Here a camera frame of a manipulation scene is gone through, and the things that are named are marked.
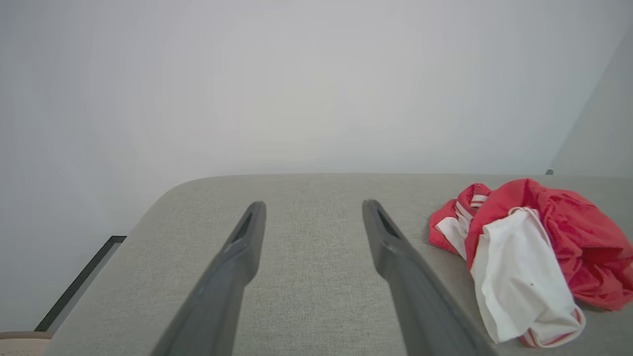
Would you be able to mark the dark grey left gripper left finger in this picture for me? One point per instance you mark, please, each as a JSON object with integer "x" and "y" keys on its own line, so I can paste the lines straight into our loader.
{"x": 222, "y": 296}

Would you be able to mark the red and white basketball jersey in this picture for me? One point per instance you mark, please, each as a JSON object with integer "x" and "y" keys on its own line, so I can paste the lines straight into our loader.
{"x": 583, "y": 237}

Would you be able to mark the black skirting strip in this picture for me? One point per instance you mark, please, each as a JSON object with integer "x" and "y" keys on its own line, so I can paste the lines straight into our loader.
{"x": 79, "y": 284}

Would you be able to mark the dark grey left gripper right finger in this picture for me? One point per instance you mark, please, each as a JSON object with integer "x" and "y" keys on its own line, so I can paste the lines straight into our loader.
{"x": 420, "y": 306}

